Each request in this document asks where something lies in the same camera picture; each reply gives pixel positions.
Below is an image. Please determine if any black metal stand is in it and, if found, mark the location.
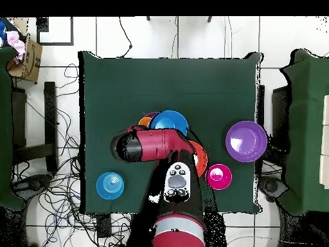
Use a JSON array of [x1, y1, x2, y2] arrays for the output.
[[11, 81, 59, 174]]

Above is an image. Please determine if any black chair base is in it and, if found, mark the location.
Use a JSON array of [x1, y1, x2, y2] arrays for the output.
[[258, 176, 290, 203], [11, 173, 53, 204]]

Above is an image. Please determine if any black power strip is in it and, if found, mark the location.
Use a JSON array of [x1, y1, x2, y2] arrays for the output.
[[96, 213, 112, 239]]

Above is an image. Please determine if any black cable with connector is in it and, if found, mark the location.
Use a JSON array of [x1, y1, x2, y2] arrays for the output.
[[118, 16, 134, 59]]

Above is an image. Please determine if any blue small bowl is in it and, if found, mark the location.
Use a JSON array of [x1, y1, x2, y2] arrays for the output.
[[95, 171, 125, 201]]

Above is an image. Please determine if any cardboard box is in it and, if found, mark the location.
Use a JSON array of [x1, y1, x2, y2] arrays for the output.
[[6, 17, 44, 84]]

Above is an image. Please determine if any green cloth covered table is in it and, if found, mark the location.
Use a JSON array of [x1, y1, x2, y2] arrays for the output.
[[0, 46, 26, 212], [278, 48, 329, 217]]

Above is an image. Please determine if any blue large bowl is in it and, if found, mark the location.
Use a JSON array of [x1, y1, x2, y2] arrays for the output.
[[149, 109, 190, 137]]

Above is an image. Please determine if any black square frame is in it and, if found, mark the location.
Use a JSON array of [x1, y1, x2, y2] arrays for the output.
[[35, 16, 75, 46]]

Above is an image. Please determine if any dark green tablecloth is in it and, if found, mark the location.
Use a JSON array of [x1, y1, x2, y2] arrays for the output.
[[78, 50, 263, 215]]

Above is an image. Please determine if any tangle of black cables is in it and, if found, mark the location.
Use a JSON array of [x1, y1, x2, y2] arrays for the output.
[[11, 62, 133, 247]]

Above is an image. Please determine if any pink-red small bowl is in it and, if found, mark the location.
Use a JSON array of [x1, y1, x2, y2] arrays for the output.
[[205, 163, 233, 191]]

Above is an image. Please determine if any orange stepped cup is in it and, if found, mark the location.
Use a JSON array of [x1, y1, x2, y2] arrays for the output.
[[138, 116, 152, 128]]

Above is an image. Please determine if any pink cloth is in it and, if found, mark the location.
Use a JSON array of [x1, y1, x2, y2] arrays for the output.
[[5, 30, 26, 65]]

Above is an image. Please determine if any black cabinet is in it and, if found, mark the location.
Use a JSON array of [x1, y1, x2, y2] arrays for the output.
[[271, 86, 292, 151]]

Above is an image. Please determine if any orange large bowl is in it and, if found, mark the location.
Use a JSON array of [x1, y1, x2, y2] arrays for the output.
[[188, 140, 208, 179]]

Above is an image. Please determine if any blue item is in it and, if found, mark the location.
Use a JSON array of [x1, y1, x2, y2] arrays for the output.
[[0, 20, 11, 47]]

